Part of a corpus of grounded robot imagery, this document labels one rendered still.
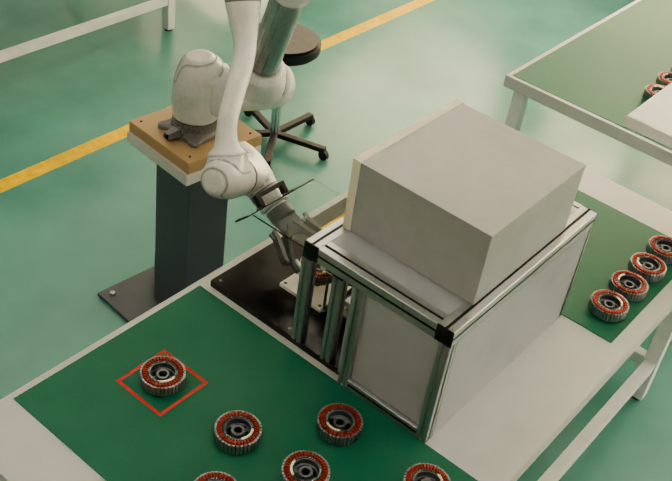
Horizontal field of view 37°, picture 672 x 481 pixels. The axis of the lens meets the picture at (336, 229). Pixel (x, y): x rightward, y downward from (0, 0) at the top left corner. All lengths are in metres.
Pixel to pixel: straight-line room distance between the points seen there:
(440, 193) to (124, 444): 0.93
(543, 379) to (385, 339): 0.53
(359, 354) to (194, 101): 1.13
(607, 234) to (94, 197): 2.18
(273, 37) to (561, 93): 1.44
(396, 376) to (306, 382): 0.26
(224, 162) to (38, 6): 3.47
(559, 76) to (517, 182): 1.84
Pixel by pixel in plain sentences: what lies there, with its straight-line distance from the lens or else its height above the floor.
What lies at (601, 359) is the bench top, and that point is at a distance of 2.85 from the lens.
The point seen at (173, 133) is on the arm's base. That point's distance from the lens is 3.29.
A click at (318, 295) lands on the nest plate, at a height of 0.78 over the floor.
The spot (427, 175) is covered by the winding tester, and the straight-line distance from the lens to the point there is 2.33.
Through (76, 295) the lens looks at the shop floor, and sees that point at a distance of 3.90.
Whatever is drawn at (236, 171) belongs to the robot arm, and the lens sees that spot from 2.60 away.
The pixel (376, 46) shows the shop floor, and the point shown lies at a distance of 5.80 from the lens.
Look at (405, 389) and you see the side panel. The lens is 2.44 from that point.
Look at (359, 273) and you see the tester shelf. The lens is 2.33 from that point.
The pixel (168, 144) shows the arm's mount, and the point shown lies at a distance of 3.29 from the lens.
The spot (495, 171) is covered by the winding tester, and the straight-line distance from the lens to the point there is 2.40.
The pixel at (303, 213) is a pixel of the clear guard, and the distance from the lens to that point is 2.57.
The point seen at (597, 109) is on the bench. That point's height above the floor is 0.75.
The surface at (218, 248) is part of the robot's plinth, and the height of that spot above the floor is 0.30.
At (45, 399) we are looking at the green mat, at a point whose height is 0.75.
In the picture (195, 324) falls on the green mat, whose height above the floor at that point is 0.75.
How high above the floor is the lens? 2.59
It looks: 37 degrees down
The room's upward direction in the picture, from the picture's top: 9 degrees clockwise
